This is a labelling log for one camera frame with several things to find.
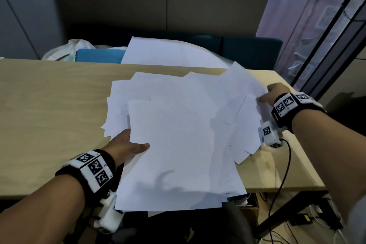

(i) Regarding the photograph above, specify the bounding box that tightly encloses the person's left hand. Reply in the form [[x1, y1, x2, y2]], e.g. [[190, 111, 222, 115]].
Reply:
[[101, 129, 150, 167]]

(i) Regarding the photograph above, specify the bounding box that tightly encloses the person's right hand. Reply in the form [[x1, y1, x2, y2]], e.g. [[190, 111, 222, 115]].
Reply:
[[256, 83, 291, 107]]

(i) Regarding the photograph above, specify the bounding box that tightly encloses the white paper sheet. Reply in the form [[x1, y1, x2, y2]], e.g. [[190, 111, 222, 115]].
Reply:
[[114, 96, 248, 213], [212, 61, 269, 165]]

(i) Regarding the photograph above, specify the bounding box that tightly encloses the person's right forearm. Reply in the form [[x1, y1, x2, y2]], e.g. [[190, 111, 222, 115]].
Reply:
[[291, 108, 366, 224]]

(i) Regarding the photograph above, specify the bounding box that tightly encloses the person's left forearm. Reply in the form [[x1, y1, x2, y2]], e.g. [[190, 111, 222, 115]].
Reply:
[[0, 174, 86, 244]]

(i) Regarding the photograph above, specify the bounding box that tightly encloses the black marker-tagged right wristband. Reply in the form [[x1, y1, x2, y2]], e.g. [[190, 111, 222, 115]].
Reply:
[[271, 91, 327, 133]]

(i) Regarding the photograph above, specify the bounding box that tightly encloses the black marker-tagged wristband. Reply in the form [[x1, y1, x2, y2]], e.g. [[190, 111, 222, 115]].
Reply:
[[55, 149, 116, 200], [271, 91, 327, 133]]

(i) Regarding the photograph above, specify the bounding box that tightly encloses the dark teal sofa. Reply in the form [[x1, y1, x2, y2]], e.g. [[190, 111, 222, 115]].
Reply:
[[69, 24, 283, 71]]

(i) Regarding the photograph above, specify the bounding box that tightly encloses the black marker-tagged left wristband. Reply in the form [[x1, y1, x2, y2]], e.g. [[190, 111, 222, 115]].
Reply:
[[55, 149, 116, 200]]

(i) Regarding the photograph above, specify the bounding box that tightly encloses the pile of white papers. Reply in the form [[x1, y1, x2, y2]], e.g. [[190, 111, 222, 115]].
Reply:
[[101, 71, 249, 216]]

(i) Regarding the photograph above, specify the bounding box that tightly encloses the printed roll-up banner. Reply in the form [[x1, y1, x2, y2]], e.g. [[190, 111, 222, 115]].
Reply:
[[256, 0, 366, 93]]

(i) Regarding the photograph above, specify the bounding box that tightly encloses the blue box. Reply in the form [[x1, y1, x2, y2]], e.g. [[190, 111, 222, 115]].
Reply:
[[75, 48, 128, 64]]

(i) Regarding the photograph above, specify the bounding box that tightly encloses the large white sheet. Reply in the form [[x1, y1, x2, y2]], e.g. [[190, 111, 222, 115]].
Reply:
[[121, 36, 233, 69]]

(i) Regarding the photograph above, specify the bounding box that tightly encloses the brown cardboard box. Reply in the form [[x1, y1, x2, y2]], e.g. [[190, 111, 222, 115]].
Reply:
[[238, 193, 260, 226]]

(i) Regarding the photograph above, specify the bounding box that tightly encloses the black table leg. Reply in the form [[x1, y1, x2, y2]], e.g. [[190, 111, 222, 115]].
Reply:
[[254, 190, 344, 239]]

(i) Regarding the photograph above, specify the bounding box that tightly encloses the white plastic bag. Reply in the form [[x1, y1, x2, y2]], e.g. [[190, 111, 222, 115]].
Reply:
[[41, 39, 96, 61]]

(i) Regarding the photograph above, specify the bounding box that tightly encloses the black power adapter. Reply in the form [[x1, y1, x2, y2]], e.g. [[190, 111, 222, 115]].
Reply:
[[288, 213, 314, 226]]

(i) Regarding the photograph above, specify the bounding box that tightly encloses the grey shirt sleeve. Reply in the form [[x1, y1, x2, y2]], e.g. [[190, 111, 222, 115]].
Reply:
[[344, 194, 366, 244]]

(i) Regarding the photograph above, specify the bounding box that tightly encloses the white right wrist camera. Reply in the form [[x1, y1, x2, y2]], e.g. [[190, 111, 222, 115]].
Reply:
[[258, 121, 284, 149]]

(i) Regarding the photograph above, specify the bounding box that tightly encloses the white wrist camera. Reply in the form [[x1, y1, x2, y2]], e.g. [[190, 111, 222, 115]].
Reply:
[[258, 121, 284, 149], [93, 192, 125, 234]]

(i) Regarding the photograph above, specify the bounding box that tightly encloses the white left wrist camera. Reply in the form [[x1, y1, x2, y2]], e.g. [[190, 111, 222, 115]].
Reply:
[[93, 192, 125, 234]]

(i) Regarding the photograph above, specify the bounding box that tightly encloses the black camera cable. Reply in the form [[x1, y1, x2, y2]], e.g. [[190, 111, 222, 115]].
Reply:
[[267, 138, 292, 244]]

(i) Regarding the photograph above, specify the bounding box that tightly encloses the black metal frame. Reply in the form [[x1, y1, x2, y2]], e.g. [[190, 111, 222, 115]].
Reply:
[[290, 0, 366, 102]]

